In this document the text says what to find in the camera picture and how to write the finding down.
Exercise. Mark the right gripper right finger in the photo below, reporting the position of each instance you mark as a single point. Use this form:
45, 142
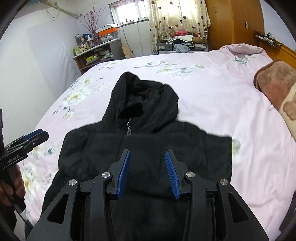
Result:
215, 210

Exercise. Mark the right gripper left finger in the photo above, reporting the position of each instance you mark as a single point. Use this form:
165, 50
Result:
81, 210

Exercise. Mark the black quilted hooded jacket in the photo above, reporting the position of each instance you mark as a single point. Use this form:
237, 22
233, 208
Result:
142, 118

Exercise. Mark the pile of clothes and boxes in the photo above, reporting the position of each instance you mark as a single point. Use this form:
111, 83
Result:
182, 42

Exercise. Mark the person's left hand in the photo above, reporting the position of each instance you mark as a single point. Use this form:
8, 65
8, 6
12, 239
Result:
7, 190

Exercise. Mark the cluttered wooden shelf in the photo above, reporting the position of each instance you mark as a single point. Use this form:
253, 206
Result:
108, 51

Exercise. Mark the pink floral bed cover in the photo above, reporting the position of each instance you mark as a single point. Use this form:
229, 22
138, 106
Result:
216, 93

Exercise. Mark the dried pink flower branches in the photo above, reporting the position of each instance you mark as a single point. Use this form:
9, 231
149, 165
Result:
90, 20

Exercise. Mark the brown bear print blanket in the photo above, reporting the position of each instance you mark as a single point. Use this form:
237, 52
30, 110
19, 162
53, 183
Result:
277, 81

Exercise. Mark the orange storage box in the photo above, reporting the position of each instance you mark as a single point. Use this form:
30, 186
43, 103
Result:
107, 34

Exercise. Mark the wooden headboard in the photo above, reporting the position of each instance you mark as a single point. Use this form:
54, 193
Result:
283, 52

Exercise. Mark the wooden wardrobe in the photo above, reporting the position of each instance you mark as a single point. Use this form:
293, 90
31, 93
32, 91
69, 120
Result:
234, 22

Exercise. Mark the heart pattern curtain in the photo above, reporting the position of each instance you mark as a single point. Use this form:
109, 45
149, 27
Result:
170, 18

